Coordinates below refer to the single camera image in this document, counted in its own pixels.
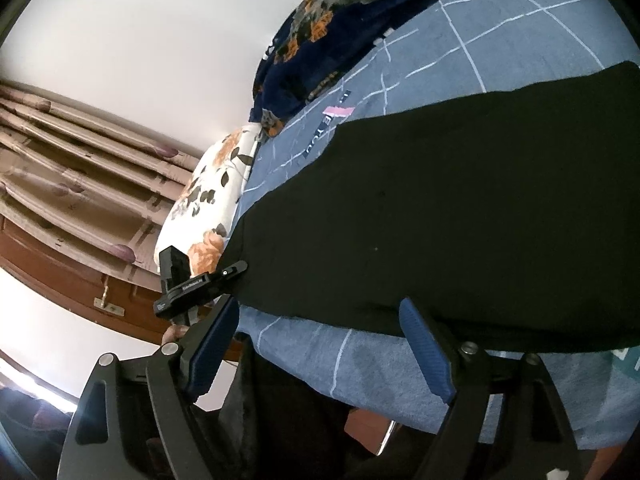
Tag black pants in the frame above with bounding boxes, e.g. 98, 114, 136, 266
218, 60, 640, 480

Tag left hand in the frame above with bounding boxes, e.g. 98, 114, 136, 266
160, 324, 190, 346

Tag brown wooden door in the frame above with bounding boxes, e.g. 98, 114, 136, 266
1, 216, 168, 344

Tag white floral pillow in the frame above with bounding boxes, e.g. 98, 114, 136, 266
154, 122, 262, 276

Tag beige floral curtain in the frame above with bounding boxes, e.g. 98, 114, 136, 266
1, 84, 198, 290

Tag navy floral blanket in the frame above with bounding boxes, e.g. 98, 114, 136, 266
250, 0, 437, 136

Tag blue grid-pattern bed sheet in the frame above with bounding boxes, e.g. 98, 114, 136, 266
240, 0, 639, 433

